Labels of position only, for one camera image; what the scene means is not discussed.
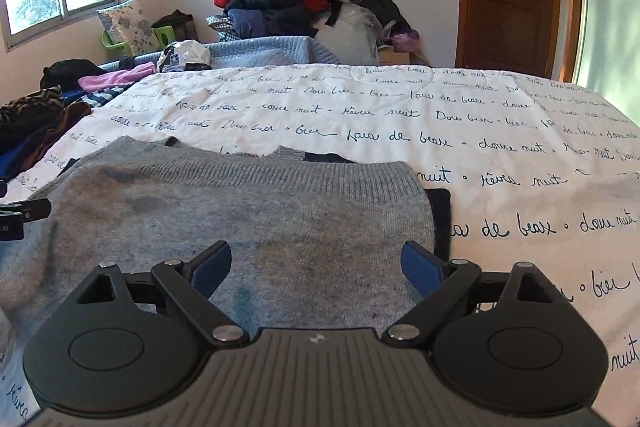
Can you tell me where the grey sweater with navy sleeves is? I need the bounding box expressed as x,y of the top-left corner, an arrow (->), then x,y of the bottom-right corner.
0,136 -> 453,343

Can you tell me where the white plastic bag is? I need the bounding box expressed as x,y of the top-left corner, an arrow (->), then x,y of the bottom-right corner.
312,2 -> 383,65

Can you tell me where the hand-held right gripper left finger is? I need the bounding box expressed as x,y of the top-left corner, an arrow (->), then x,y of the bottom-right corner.
75,241 -> 251,348

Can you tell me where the pink garment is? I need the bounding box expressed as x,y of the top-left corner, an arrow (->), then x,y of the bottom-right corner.
77,62 -> 157,92

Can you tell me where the white script-printed bed cover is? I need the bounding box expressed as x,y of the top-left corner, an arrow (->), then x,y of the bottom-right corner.
0,63 -> 640,427

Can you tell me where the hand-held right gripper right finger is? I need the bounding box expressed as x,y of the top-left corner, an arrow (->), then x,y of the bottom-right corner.
382,241 -> 553,348

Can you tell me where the blue and white striped garment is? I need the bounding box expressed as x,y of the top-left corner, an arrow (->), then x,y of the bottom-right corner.
62,84 -> 132,108

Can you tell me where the black bag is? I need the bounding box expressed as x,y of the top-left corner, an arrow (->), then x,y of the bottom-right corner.
151,9 -> 195,40

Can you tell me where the green plastic chair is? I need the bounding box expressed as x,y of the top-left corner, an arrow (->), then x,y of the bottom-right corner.
101,26 -> 176,58

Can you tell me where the floral pillow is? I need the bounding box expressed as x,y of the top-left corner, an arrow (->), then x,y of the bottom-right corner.
96,0 -> 161,56

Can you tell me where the purple bag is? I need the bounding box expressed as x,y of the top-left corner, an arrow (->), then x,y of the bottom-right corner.
390,29 -> 421,52

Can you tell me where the white and black package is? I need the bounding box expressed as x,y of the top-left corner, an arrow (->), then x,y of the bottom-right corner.
157,41 -> 212,72

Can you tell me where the black garment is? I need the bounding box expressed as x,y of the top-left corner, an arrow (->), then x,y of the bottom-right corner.
40,59 -> 106,90

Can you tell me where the frosted wardrobe sliding door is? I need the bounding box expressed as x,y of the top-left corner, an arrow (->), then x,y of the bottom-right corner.
575,0 -> 640,100

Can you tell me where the black jacket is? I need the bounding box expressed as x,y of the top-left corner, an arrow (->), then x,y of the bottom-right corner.
360,0 -> 413,40

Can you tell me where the brown garment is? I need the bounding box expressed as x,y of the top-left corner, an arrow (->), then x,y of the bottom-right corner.
22,101 -> 93,168

